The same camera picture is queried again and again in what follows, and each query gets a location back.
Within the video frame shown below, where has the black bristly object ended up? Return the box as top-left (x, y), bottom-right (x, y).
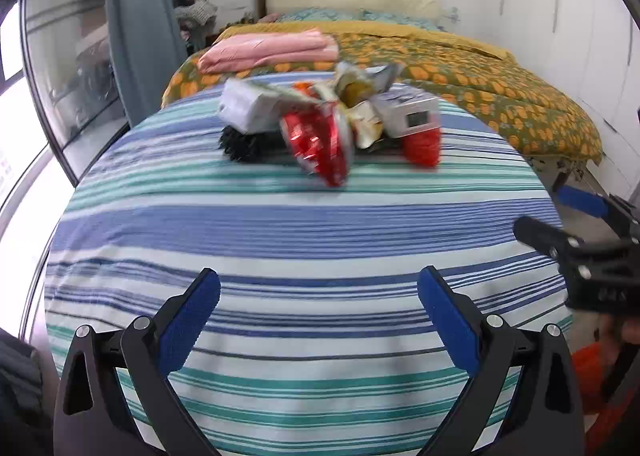
top-left (219, 125), bottom-right (291, 163)

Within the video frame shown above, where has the pink folded blanket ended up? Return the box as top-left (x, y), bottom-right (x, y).
top-left (197, 29), bottom-right (340, 75)

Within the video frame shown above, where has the orange plastic bag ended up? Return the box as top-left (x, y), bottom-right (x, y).
top-left (571, 343), bottom-right (640, 443)

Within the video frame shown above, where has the grey-blue curtain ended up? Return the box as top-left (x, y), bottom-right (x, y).
top-left (105, 0), bottom-right (189, 128)

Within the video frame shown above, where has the dark cloth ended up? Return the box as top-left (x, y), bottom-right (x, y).
top-left (0, 329), bottom-right (57, 456)

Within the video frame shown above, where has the red-orange wrapper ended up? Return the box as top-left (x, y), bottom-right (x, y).
top-left (401, 127), bottom-right (442, 168)

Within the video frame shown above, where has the beige snack wrapper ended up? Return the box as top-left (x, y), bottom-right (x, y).
top-left (349, 100), bottom-right (387, 149)

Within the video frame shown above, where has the white cardboard box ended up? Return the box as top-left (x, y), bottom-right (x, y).
top-left (374, 85), bottom-right (442, 139)

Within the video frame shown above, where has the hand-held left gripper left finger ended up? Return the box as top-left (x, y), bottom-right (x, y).
top-left (52, 267), bottom-right (222, 456)

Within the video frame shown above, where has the white plastic wrapper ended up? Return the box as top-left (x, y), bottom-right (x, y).
top-left (218, 78), bottom-right (296, 133)

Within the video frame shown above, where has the person's right hand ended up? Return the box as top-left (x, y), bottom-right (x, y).
top-left (597, 312), bottom-right (640, 357)

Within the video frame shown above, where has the blue green striped blanket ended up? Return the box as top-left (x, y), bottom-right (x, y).
top-left (44, 70), bottom-right (574, 456)

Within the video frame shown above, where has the red snack bag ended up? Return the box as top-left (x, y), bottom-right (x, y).
top-left (279, 104), bottom-right (353, 188)

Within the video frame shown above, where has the white wardrobe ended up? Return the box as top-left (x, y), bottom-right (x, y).
top-left (479, 0), bottom-right (640, 189)

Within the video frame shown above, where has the orange floral bedspread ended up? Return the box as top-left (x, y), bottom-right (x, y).
top-left (161, 20), bottom-right (604, 168)

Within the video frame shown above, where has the pile of clothes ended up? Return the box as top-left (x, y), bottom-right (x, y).
top-left (173, 0), bottom-right (220, 50)

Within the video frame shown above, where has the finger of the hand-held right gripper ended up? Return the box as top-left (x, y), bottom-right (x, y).
top-left (556, 185), bottom-right (640, 237)
top-left (514, 215), bottom-right (588, 262)

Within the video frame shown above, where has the glass sliding door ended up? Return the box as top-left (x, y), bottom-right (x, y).
top-left (20, 0), bottom-right (132, 187)

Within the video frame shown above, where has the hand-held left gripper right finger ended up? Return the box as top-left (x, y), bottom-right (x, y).
top-left (417, 265), bottom-right (585, 456)

